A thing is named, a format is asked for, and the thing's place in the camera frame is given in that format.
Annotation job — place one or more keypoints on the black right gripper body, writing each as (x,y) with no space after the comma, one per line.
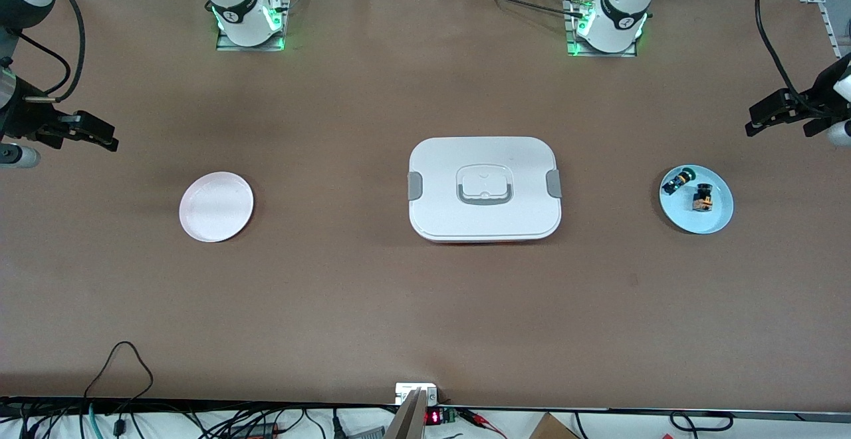
(24,118)

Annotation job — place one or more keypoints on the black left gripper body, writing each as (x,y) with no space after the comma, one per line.
(817,95)

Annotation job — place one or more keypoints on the orange and black switch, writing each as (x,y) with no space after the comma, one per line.
(703,201)

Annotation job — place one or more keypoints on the black green small part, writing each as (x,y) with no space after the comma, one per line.
(677,181)

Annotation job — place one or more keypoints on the light blue round plate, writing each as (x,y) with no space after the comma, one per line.
(685,216)

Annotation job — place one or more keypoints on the white round plate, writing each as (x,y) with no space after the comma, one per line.
(216,206)

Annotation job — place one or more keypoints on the black power adapter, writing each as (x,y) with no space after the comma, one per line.
(256,430)

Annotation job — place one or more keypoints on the brown cardboard piece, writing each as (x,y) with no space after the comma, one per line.
(552,429)

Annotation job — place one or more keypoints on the grey box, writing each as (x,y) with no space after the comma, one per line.
(365,434)

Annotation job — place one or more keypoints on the small white device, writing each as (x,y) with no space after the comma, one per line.
(405,392)

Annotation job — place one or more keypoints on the red clip leads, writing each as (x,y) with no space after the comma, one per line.
(475,416)

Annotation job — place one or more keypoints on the red digit display board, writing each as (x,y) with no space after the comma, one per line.
(433,417)

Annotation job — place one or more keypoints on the perforated aluminium rail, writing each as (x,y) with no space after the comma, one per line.
(828,26)

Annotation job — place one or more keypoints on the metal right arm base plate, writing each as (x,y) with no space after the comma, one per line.
(226,43)

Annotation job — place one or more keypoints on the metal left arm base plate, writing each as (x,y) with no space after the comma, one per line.
(575,50)

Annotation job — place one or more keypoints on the aluminium camera stand bar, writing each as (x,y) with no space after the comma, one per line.
(409,419)

